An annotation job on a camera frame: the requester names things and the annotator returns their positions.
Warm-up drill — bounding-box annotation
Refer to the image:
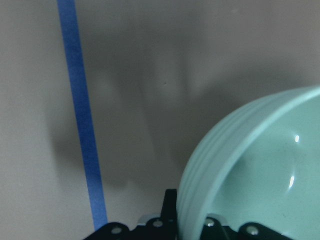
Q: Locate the green bowl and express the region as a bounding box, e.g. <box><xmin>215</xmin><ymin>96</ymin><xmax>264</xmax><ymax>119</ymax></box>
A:
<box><xmin>177</xmin><ymin>86</ymin><xmax>320</xmax><ymax>240</ymax></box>

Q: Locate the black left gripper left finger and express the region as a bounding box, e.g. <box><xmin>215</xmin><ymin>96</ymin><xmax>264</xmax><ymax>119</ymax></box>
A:
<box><xmin>160</xmin><ymin>189</ymin><xmax>178</xmax><ymax>240</ymax></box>

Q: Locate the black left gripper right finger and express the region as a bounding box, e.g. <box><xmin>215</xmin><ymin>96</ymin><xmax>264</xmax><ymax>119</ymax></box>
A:
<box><xmin>200</xmin><ymin>213</ymin><xmax>238</xmax><ymax>240</ymax></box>

